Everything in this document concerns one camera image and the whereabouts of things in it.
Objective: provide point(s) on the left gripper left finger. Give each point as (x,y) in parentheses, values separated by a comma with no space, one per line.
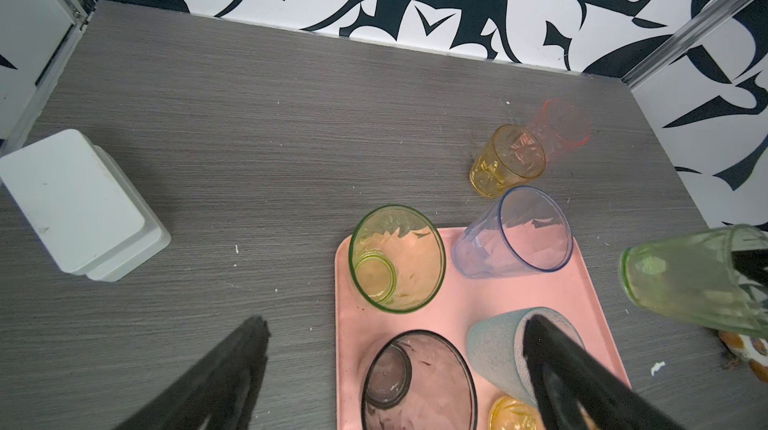
(219,392)

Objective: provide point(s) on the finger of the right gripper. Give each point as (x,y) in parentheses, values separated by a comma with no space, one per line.
(752,264)

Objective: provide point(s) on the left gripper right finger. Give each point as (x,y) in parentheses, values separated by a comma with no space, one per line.
(574,391)

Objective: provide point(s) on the green short glass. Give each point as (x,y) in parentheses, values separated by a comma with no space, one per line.
(692,279)

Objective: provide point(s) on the orange tall glass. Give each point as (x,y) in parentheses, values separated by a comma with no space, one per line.
(510,413)

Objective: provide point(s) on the teal frosted glass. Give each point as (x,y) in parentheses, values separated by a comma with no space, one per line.
(495,349)

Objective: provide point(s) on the pink plastic tray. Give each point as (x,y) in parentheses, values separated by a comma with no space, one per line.
(362,329)

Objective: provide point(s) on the smoky grey tall glass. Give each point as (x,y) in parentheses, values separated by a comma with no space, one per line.
(416,380)

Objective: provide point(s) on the blue tall glass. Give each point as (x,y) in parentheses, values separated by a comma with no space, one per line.
(524,233)

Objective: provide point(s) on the light green tall glass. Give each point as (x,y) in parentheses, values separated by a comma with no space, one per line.
(397,259)

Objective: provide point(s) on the brown white flower toy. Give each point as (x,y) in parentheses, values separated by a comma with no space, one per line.
(746,350)

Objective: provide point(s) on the white rectangular box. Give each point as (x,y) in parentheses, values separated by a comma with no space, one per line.
(88,215)

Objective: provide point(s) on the yellow short glass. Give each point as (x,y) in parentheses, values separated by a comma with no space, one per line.
(512,157)

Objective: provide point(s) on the pink short glass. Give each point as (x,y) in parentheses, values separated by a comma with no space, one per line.
(560,128)

